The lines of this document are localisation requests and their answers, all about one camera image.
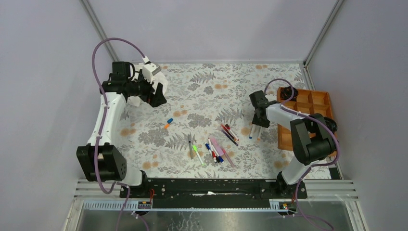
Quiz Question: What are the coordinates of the wooden compartment tray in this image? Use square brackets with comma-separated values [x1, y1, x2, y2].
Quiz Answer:
[278, 89, 337, 151]

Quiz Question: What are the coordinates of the grey pen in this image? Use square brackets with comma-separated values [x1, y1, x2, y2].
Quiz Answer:
[187, 134, 193, 159]

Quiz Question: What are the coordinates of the black coiled cable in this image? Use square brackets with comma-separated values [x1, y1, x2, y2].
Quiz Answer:
[323, 116, 339, 134]
[280, 86, 300, 102]

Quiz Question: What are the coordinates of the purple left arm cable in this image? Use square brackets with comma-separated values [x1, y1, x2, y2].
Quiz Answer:
[91, 38, 151, 231]

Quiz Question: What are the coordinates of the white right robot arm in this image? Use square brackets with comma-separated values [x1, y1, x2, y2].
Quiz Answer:
[249, 90, 339, 198]

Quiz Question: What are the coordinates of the orange thin pen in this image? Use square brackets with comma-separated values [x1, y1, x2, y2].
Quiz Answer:
[221, 124, 237, 141]

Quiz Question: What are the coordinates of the red capped marker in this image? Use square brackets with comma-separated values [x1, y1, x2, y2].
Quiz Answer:
[207, 139, 217, 163]

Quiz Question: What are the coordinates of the dark blue pen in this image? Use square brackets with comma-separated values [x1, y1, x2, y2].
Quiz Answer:
[221, 130, 239, 146]

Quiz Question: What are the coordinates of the blue capped marker lower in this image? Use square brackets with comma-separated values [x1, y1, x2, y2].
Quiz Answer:
[205, 143, 223, 163]

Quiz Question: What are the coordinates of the black coiled cable top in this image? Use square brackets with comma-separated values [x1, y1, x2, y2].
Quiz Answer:
[280, 86, 300, 102]

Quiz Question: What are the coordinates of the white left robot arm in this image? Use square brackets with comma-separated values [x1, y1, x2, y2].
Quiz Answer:
[76, 61, 168, 198]

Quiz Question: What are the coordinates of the pink thin pen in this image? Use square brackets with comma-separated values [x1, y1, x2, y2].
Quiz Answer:
[222, 148, 235, 168]

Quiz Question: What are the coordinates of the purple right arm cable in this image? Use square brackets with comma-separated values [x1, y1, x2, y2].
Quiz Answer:
[264, 78, 341, 230]

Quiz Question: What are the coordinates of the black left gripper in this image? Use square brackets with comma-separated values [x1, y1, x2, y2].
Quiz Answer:
[126, 69, 166, 107]

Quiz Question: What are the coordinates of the black coiled cable middle right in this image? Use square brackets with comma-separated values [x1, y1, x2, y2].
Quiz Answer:
[323, 116, 339, 134]

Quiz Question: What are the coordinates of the pink highlighter pen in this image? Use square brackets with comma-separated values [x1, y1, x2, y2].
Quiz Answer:
[209, 136, 224, 156]

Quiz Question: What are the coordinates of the green capped marker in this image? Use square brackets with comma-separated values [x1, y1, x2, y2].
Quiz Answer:
[192, 145, 205, 166]

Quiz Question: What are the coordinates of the floral table mat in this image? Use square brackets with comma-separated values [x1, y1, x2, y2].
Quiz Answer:
[116, 64, 305, 179]

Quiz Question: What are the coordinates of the orange capped marker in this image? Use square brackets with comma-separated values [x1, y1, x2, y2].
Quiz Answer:
[249, 124, 256, 139]

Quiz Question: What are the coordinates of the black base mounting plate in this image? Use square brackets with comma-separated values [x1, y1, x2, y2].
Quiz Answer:
[129, 178, 308, 209]

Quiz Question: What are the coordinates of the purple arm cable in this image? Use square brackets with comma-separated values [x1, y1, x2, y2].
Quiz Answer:
[91, 38, 151, 231]
[264, 78, 341, 230]

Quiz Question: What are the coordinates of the white crumpled cloth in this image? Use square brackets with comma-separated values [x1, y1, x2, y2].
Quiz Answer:
[129, 63, 168, 107]

